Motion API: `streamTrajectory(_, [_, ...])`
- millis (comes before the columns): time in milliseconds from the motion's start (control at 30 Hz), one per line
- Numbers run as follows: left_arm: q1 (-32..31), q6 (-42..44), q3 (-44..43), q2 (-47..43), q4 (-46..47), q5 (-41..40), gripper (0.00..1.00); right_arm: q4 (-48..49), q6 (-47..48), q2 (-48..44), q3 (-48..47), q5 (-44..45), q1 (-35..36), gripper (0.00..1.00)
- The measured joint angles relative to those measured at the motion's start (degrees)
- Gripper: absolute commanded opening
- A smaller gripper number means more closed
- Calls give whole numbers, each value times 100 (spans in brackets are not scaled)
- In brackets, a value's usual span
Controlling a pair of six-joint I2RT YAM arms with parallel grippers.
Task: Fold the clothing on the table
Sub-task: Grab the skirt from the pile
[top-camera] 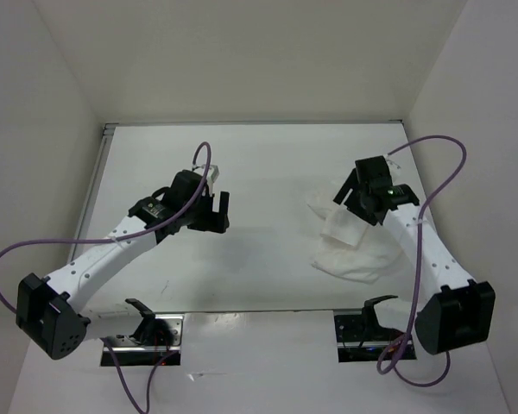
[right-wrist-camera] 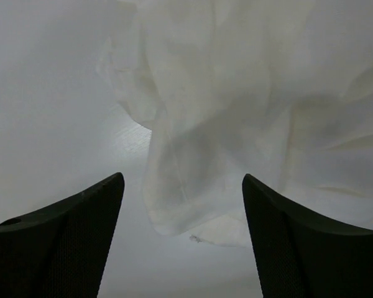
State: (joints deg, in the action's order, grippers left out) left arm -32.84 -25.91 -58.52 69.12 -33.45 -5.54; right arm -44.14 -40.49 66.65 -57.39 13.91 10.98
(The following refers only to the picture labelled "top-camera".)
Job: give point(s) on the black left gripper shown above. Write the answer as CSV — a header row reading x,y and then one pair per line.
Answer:
x,y
213,222

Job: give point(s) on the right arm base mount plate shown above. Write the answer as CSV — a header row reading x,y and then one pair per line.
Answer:
x,y
358,341

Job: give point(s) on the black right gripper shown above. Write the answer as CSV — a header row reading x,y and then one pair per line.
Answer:
x,y
350,201

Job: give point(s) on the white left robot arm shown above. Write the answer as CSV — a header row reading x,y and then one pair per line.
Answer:
x,y
49,309

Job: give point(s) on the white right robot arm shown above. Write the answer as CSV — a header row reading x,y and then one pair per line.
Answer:
x,y
459,310

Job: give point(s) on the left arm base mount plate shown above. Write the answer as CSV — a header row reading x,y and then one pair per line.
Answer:
x,y
160,342

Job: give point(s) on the white pleated skirt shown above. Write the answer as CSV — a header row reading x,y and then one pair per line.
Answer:
x,y
346,247

